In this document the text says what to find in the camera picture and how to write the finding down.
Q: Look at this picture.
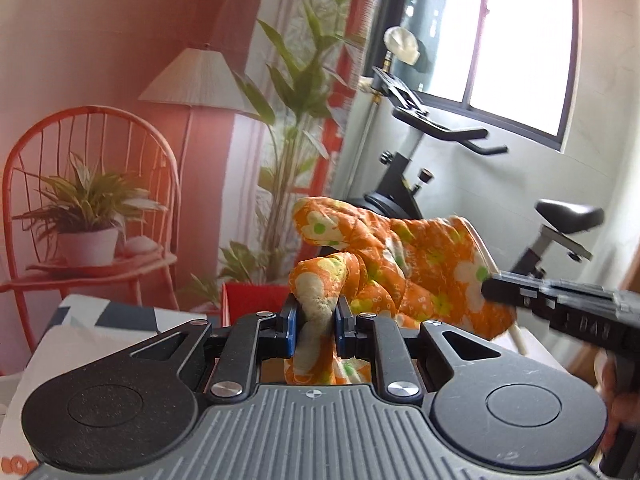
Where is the person's right hand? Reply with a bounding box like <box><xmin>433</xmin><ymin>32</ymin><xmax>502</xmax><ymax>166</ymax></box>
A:
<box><xmin>595</xmin><ymin>350</ymin><xmax>640</xmax><ymax>453</ymax></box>

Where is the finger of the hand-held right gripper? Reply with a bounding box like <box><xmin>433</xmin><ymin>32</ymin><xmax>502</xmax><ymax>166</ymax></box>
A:
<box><xmin>481</xmin><ymin>271</ymin><xmax>551</xmax><ymax>322</ymax></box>

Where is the black exercise bike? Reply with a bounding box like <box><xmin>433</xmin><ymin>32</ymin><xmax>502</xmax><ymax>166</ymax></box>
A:
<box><xmin>345</xmin><ymin>67</ymin><xmax>606</xmax><ymax>301</ymax></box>

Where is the printed cartoon tablecloth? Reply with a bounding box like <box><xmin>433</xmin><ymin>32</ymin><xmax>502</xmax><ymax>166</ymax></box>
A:
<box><xmin>0</xmin><ymin>294</ymin><xmax>573</xmax><ymax>468</ymax></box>

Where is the orange floral cloth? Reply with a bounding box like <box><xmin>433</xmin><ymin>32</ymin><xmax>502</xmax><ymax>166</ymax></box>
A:
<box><xmin>282</xmin><ymin>195</ymin><xmax>518</xmax><ymax>386</ymax></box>

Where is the printed room scene backdrop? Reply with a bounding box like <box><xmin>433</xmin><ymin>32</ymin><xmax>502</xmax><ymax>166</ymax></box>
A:
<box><xmin>0</xmin><ymin>0</ymin><xmax>396</xmax><ymax>311</ymax></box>

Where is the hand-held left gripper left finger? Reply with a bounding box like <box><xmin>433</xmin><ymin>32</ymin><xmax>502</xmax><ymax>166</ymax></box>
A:
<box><xmin>127</xmin><ymin>292</ymin><xmax>302</xmax><ymax>403</ymax></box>

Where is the metal stand with white cover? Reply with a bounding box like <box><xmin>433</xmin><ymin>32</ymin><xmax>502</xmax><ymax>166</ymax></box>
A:
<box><xmin>357</xmin><ymin>27</ymin><xmax>421</xmax><ymax>201</ymax></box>

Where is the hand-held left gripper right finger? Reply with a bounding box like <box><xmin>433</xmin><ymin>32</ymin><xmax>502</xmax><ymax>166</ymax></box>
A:
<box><xmin>334</xmin><ymin>297</ymin><xmax>506</xmax><ymax>405</ymax></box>

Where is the black framed window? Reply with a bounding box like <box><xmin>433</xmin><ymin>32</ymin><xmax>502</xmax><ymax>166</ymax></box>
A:
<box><xmin>395</xmin><ymin>0</ymin><xmax>583</xmax><ymax>151</ymax></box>

